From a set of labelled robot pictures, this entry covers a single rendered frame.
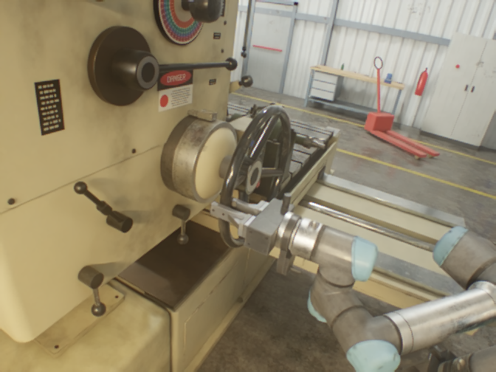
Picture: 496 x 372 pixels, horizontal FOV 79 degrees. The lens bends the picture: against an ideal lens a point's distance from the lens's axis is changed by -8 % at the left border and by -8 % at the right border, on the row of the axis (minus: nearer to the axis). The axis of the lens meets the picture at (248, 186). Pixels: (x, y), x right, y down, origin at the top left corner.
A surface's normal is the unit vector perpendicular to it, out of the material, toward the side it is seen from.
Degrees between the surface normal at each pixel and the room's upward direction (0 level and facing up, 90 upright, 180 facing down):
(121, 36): 90
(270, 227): 0
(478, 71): 90
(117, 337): 0
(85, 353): 0
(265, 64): 90
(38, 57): 90
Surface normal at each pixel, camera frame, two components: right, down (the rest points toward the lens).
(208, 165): 0.58, 0.33
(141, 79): 0.88, 0.32
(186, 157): -0.37, 0.03
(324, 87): -0.44, 0.36
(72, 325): 0.13, -0.87
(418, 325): 0.18, -0.58
